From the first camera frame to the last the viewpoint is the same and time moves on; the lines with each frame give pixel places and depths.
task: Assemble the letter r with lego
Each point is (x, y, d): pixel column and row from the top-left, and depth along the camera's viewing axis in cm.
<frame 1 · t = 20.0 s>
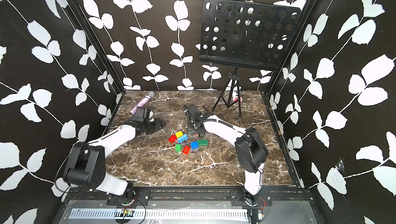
left hand: (163, 122, 91), fingers open
right hand: (190, 126, 89), fingers open
pink object behind stand: (236, 98, 115), point 3 cm above the table
red lego brick far left: (172, 138, 95), on the table
yellow lego brick: (179, 134, 97), point 2 cm above the table
light blue long lego brick: (182, 138, 95), point 2 cm above the table
bright green square lego brick: (178, 147, 90), point 3 cm above the table
blue square lego brick: (194, 145, 95), on the table
dark green long lego brick: (202, 142, 95), on the table

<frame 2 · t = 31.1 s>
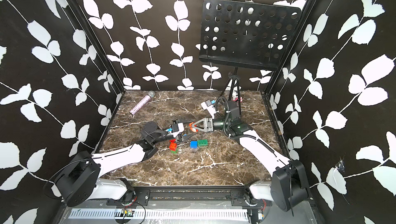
left hand: (194, 123, 70), fingers open
right hand: (193, 126, 69), fingers open
orange-red square lego brick: (172, 144, 86), point 8 cm above the table
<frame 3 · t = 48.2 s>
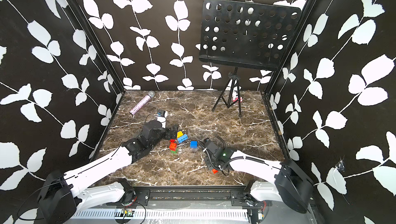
left hand: (171, 122, 80), fingers open
right hand: (207, 158, 84), fingers open
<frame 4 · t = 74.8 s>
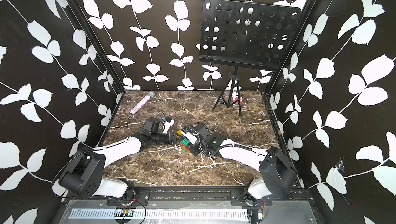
left hand: (181, 136, 85), fingers open
right hand: (187, 142, 82), fingers open
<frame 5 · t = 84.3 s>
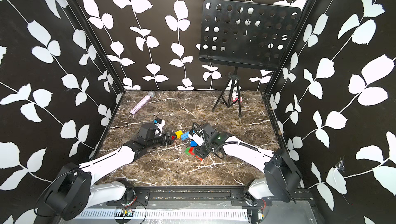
left hand: (173, 134, 86), fingers open
right hand: (195, 147, 82), fingers open
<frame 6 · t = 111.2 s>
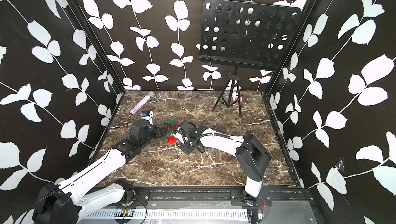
left hand: (162, 122, 82), fingers open
right hand: (184, 148, 86), fingers open
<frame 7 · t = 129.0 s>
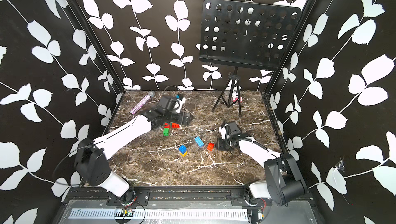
left hand: (187, 113, 82), fingers open
right hand: (215, 143, 88), fingers closed
red lego brick far left: (210, 146, 92), point 2 cm above the table
